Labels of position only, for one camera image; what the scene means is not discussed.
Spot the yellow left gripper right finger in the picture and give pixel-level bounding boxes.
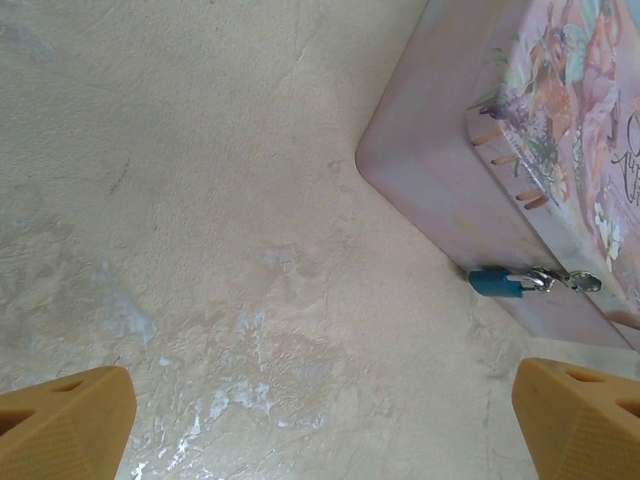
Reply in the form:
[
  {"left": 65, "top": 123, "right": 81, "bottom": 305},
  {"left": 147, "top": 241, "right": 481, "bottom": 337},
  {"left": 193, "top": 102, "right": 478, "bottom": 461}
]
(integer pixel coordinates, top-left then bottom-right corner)
[{"left": 514, "top": 356, "right": 640, "bottom": 480}]

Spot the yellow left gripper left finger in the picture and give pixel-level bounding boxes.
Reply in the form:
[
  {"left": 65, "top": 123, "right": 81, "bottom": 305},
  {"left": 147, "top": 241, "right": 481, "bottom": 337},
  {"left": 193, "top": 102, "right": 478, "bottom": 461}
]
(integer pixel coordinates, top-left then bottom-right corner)
[{"left": 0, "top": 365, "right": 138, "bottom": 480}]

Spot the pink floral tin box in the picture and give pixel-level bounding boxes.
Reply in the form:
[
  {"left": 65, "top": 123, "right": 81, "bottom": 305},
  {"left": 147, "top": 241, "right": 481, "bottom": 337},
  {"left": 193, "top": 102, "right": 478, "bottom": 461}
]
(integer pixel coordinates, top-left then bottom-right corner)
[{"left": 354, "top": 0, "right": 640, "bottom": 352}]

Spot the small blue padlock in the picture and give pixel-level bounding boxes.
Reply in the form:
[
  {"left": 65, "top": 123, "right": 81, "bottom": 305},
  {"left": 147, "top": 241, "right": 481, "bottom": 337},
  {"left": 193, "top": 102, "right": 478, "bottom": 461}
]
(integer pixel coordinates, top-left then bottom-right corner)
[{"left": 468, "top": 265, "right": 559, "bottom": 302}]

